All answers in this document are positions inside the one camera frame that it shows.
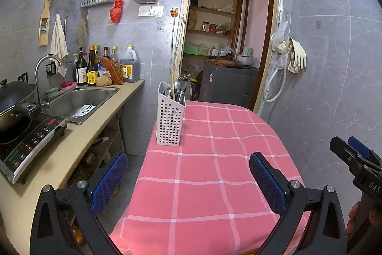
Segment stainless steel sink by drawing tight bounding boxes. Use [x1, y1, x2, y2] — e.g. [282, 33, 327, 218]
[44, 86, 121, 125]

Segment red plastic bag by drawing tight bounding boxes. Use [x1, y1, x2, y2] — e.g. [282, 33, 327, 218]
[109, 0, 124, 24]

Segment clear hanging plastic bag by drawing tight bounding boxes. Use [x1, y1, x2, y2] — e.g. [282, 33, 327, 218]
[270, 20, 290, 71]

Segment large dark oil jug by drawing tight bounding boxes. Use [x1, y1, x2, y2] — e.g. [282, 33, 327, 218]
[119, 45, 139, 83]

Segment white perforated utensil holder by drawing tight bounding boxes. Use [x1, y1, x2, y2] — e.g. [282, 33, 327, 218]
[157, 81, 186, 147]

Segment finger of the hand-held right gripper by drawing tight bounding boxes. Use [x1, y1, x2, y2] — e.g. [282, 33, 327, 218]
[329, 136, 364, 168]
[347, 136, 382, 166]

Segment metal wall shelf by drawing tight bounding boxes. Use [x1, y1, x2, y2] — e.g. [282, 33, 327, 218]
[80, 0, 117, 8]

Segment dark pump bottle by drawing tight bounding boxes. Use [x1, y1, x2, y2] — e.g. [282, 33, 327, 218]
[74, 47, 88, 86]

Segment wooden grater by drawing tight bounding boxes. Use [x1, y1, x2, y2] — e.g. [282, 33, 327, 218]
[37, 0, 52, 47]

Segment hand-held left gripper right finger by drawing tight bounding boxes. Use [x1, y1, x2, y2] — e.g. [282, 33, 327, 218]
[249, 152, 348, 255]

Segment hanging metal strainer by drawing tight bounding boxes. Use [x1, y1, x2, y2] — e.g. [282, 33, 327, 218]
[64, 13, 75, 66]

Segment worn door frame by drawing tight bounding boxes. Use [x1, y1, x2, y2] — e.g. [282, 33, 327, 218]
[171, 0, 283, 117]

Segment black induction cooker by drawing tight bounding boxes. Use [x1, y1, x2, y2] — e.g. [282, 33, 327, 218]
[0, 114, 70, 184]

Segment food packets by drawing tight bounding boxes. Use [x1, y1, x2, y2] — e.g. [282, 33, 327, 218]
[208, 23, 232, 35]

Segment brown paper bag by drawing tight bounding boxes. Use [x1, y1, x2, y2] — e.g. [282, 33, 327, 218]
[188, 8, 198, 30]

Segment orange seasoning packet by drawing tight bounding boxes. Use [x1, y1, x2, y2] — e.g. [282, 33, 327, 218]
[100, 57, 125, 85]

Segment metal peeler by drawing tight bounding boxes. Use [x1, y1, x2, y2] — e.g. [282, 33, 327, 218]
[179, 74, 192, 103]

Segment hanging brown loofah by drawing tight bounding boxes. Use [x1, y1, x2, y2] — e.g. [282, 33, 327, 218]
[75, 18, 89, 47]

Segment white hanging cable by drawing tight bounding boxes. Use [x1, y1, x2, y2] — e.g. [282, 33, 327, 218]
[170, 16, 177, 86]

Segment pink checked tablecloth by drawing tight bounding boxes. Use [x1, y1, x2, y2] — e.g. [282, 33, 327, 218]
[109, 100, 313, 255]

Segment wooden cutting board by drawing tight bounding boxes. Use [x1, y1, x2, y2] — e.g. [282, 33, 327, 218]
[208, 57, 244, 68]

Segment wooden shelf unit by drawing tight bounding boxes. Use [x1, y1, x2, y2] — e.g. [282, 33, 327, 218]
[188, 0, 244, 59]

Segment beige kitchen counter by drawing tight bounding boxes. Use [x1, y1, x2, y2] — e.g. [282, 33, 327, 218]
[0, 79, 145, 244]

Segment white cooker pot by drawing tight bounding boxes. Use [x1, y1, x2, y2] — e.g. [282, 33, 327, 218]
[236, 54, 254, 66]

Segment person's right hand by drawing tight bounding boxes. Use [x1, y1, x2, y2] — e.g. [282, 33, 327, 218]
[346, 201, 362, 234]

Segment white hose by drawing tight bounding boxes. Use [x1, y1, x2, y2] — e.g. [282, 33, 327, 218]
[263, 45, 292, 103]

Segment black wok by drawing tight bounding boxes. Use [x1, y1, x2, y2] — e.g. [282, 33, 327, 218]
[0, 78, 41, 145]

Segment brown paper parcel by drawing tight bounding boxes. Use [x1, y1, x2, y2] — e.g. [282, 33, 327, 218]
[95, 75, 113, 87]

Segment metal faucet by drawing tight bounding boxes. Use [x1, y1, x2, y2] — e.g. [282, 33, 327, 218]
[35, 54, 63, 111]

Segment grey washing machine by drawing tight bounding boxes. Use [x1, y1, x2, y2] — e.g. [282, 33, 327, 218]
[199, 60, 259, 113]

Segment beige hanging towel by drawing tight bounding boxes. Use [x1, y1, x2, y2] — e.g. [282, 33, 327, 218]
[50, 13, 69, 77]

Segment green soap dish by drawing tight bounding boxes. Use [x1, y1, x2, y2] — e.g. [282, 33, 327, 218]
[45, 87, 62, 102]

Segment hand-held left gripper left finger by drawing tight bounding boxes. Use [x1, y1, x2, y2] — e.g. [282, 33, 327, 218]
[30, 152, 129, 255]

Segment pair of rubber gloves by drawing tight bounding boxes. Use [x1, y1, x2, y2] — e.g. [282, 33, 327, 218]
[276, 38, 307, 74]

